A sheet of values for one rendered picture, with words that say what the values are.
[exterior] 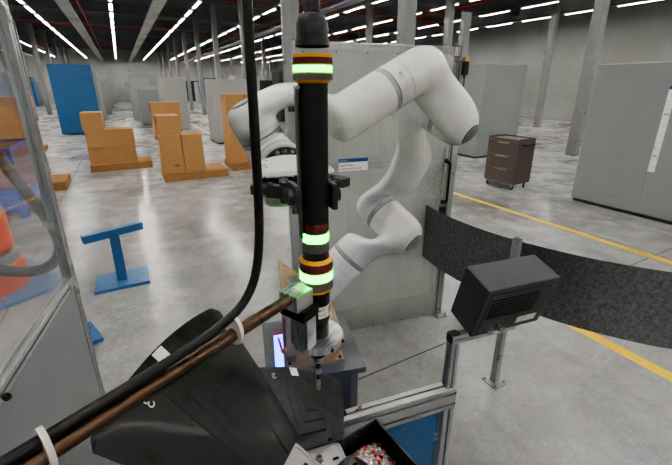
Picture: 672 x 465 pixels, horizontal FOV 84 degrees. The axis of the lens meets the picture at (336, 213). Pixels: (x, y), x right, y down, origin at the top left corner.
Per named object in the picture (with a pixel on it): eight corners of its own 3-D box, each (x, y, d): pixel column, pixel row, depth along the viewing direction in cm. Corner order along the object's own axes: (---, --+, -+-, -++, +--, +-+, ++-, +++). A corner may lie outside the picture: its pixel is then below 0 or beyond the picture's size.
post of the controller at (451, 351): (446, 389, 117) (453, 336, 111) (441, 383, 120) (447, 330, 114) (454, 387, 118) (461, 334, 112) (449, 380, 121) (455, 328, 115)
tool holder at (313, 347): (312, 373, 46) (310, 304, 43) (271, 351, 50) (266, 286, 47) (352, 336, 53) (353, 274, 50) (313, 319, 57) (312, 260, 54)
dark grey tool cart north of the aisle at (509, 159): (514, 192, 656) (523, 140, 627) (482, 183, 710) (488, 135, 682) (530, 188, 679) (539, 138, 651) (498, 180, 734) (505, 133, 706)
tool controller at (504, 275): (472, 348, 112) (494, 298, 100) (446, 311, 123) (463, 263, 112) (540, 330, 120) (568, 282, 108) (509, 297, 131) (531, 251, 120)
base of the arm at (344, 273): (284, 269, 128) (322, 229, 126) (324, 299, 134) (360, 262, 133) (289, 298, 110) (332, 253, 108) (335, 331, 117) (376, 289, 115)
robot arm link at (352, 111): (376, 27, 66) (226, 111, 58) (407, 111, 73) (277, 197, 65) (351, 37, 74) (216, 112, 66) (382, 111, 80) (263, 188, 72)
